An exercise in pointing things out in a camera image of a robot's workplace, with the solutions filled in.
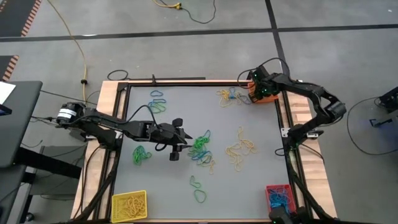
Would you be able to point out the small hazard striped mat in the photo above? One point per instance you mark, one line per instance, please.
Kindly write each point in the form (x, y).
(4, 63)

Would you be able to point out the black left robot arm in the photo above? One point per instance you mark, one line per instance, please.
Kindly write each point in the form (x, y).
(102, 121)

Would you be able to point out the yellow plastic basket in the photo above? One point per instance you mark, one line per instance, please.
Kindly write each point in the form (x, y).
(116, 202)

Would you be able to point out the black equipment stand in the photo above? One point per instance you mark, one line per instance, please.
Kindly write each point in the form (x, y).
(390, 101)

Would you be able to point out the black device green light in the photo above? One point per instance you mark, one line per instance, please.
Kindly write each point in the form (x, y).
(283, 216)

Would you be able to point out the orange plastic basket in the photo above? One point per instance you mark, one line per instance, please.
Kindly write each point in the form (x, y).
(269, 99)

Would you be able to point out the black desk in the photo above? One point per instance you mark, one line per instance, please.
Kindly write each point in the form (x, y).
(18, 130)

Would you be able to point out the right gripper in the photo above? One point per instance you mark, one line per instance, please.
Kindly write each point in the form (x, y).
(267, 84)

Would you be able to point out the white paper sheet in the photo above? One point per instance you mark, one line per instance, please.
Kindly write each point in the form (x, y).
(5, 91)

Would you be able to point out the large hazard striped mat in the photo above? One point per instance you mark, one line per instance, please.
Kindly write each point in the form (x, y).
(15, 15)

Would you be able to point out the grey table mat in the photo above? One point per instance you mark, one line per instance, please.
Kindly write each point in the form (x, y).
(149, 180)

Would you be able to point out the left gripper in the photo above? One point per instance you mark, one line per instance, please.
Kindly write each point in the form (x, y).
(164, 133)

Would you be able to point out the black desk leg frame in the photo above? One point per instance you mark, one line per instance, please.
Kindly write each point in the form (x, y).
(46, 163)

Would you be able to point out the red plastic basket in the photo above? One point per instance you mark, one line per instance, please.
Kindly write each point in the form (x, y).
(267, 189)

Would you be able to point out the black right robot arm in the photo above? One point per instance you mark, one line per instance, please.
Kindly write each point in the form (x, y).
(311, 91)

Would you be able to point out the black metal bar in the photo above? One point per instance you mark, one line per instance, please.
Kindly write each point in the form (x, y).
(174, 78)

